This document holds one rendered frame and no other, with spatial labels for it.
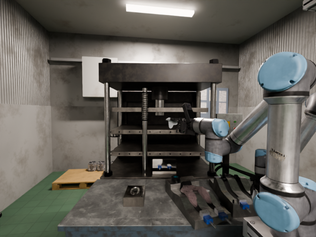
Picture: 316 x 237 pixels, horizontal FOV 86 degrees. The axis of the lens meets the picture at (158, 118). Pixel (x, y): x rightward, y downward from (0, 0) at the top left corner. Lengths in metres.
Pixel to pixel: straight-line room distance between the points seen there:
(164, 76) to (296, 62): 1.38
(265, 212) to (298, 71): 0.42
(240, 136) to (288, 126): 0.26
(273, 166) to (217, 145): 0.23
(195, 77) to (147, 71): 0.51
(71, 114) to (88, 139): 0.74
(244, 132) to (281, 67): 0.33
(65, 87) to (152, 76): 3.18
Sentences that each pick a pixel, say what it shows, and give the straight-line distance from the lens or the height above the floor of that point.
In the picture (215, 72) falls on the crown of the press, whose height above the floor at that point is 1.91.
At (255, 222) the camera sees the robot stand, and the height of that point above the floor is 1.04.
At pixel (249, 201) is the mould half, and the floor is 0.89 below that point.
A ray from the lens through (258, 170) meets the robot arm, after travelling 1.30.
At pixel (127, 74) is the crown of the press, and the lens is 1.85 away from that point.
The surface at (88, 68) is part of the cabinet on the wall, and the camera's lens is 4.21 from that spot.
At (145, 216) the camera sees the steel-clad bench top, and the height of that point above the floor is 0.80.
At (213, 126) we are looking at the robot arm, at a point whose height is 1.44.
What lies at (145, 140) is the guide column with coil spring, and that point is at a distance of 1.87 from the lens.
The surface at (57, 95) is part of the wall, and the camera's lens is 4.75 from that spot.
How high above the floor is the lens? 1.51
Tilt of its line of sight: 3 degrees down
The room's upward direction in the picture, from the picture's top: straight up
